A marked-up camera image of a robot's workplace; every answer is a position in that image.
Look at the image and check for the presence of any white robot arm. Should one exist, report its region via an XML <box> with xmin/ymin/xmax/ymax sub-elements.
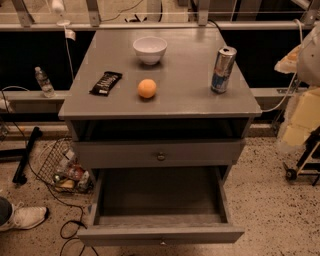
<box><xmin>297</xmin><ymin>23</ymin><xmax>320</xmax><ymax>87</ymax></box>

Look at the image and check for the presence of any black cable on floor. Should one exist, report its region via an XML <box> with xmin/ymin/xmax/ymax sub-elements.
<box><xmin>0</xmin><ymin>85</ymin><xmax>100</xmax><ymax>256</ymax></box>

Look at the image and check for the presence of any yellow foam padding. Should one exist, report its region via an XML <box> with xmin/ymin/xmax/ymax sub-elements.
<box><xmin>274</xmin><ymin>44</ymin><xmax>320</xmax><ymax>155</ymax></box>

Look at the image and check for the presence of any silver blue drink can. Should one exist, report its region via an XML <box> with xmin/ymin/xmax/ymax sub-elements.
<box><xmin>211</xmin><ymin>46</ymin><xmax>237</xmax><ymax>94</ymax></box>

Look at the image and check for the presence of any black metal stand leg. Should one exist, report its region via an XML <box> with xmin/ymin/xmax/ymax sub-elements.
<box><xmin>12</xmin><ymin>127</ymin><xmax>42</xmax><ymax>185</ymax></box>

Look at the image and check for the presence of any wire basket with items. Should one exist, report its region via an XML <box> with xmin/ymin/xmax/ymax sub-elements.
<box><xmin>38</xmin><ymin>138</ymin><xmax>93</xmax><ymax>193</ymax></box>

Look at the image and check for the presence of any white sneaker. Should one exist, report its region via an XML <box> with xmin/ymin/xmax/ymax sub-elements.
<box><xmin>0</xmin><ymin>204</ymin><xmax>49</xmax><ymax>232</ymax></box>

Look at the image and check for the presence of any white cable right side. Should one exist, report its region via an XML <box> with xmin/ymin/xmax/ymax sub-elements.
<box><xmin>260</xmin><ymin>18</ymin><xmax>305</xmax><ymax>114</ymax></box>

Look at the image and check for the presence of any open grey lower drawer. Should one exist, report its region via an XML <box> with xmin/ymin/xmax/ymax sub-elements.
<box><xmin>78</xmin><ymin>167</ymin><xmax>244</xmax><ymax>246</ymax></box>

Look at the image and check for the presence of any round brass drawer knob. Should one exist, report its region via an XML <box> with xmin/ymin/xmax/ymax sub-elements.
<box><xmin>157</xmin><ymin>152</ymin><xmax>166</xmax><ymax>161</ymax></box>

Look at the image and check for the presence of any orange fruit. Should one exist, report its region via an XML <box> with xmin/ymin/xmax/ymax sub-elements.
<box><xmin>138</xmin><ymin>79</ymin><xmax>157</xmax><ymax>99</ymax></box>

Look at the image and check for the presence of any black snack bar wrapper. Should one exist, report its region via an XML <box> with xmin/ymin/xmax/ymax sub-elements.
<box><xmin>89</xmin><ymin>71</ymin><xmax>122</xmax><ymax>96</ymax></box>

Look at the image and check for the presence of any white hanging cable with tag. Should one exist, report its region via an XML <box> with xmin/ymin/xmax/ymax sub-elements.
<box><xmin>50</xmin><ymin>0</ymin><xmax>77</xmax><ymax>82</ymax></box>

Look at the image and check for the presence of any white ceramic bowl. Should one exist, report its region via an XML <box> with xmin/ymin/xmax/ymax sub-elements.
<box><xmin>133</xmin><ymin>36</ymin><xmax>167</xmax><ymax>65</ymax></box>

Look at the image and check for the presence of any clear plastic water bottle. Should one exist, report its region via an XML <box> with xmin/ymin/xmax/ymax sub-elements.
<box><xmin>35</xmin><ymin>67</ymin><xmax>55</xmax><ymax>98</ymax></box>

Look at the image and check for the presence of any grey wooden drawer cabinet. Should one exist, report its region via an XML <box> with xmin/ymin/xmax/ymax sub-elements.
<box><xmin>58</xmin><ymin>27</ymin><xmax>263</xmax><ymax>176</ymax></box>

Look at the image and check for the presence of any closed grey upper drawer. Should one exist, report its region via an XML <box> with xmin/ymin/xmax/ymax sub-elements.
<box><xmin>72</xmin><ymin>140</ymin><xmax>245</xmax><ymax>169</ymax></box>

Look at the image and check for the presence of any black wheeled cart frame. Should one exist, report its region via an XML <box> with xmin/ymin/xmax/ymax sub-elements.
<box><xmin>283</xmin><ymin>126</ymin><xmax>320</xmax><ymax>186</ymax></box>

